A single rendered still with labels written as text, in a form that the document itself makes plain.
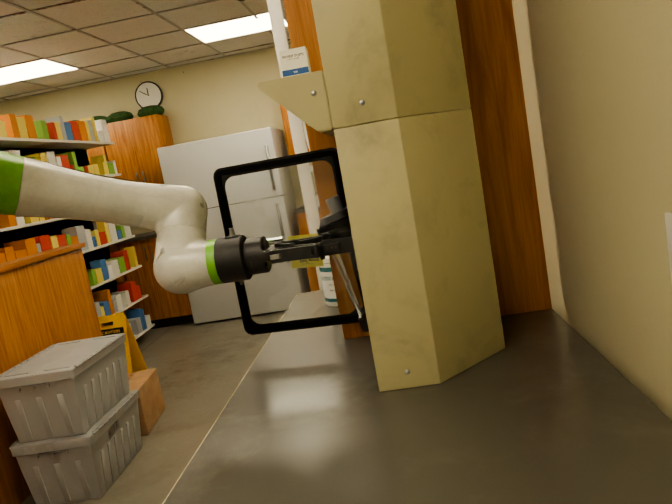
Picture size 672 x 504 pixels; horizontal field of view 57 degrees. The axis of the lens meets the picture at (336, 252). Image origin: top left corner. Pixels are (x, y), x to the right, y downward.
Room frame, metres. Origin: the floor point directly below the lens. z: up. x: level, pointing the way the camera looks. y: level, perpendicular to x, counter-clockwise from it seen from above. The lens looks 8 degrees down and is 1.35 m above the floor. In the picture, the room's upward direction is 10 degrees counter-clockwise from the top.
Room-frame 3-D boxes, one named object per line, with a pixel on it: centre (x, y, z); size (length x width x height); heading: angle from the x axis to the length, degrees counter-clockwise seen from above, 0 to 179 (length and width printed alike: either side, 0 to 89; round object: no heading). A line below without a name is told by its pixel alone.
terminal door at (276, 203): (1.42, 0.10, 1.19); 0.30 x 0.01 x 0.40; 76
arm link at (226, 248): (1.25, 0.20, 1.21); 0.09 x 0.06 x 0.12; 174
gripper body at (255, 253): (1.24, 0.13, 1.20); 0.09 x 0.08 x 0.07; 84
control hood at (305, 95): (1.23, 0.01, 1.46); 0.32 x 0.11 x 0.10; 174
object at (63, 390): (3.06, 1.44, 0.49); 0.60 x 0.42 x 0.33; 174
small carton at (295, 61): (1.19, 0.01, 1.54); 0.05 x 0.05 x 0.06; 86
